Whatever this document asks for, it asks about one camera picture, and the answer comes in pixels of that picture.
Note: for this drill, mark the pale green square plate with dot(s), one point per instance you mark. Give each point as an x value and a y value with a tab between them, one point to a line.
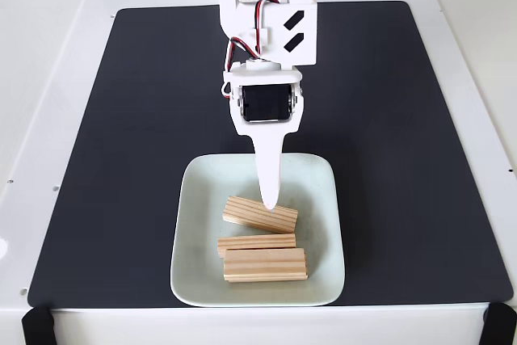
202	183

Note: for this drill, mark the black table mat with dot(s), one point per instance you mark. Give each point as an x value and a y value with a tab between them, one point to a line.
121	159

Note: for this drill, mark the black corner bracket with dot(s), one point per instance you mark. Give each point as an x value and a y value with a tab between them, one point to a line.
38	326
501	325

